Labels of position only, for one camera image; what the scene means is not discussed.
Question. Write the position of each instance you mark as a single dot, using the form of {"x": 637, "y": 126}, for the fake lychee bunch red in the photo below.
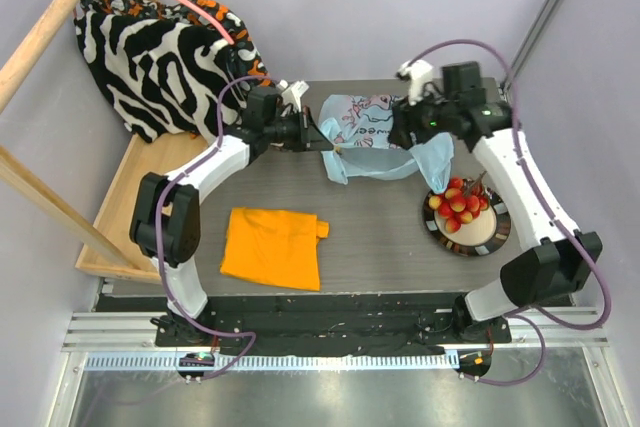
{"x": 463, "y": 201}

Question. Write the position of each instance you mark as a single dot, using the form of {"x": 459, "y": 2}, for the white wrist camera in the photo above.
{"x": 417, "y": 74}
{"x": 292, "y": 93}

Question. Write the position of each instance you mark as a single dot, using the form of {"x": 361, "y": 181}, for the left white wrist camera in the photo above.
{"x": 292, "y": 93}

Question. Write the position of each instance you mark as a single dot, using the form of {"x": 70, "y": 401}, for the round plate with dark rim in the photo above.
{"x": 484, "y": 236}

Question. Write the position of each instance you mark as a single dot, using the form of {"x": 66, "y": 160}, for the aluminium rail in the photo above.
{"x": 129, "y": 342}

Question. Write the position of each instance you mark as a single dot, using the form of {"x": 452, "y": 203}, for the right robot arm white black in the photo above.
{"x": 557, "y": 257}

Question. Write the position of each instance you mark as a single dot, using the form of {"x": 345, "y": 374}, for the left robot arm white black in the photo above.
{"x": 166, "y": 223}

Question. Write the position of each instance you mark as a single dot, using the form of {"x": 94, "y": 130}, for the orange folded cloth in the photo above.
{"x": 274, "y": 248}

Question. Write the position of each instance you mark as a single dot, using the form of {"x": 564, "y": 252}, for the wooden rack frame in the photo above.
{"x": 58, "y": 130}

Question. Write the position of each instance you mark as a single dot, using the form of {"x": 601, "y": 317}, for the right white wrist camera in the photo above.
{"x": 417, "y": 74}

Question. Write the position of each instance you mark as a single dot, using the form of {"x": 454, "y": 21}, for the zebra pattern fabric bag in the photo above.
{"x": 166, "y": 70}

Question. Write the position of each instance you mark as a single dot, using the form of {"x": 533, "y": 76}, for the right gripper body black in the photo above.
{"x": 400, "y": 126}

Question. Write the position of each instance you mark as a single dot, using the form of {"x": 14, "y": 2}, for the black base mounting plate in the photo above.
{"x": 327, "y": 325}

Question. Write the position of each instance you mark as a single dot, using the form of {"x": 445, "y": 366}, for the light blue printed plastic bag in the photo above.
{"x": 358, "y": 126}

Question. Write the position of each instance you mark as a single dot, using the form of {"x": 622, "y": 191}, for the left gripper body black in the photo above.
{"x": 290, "y": 130}

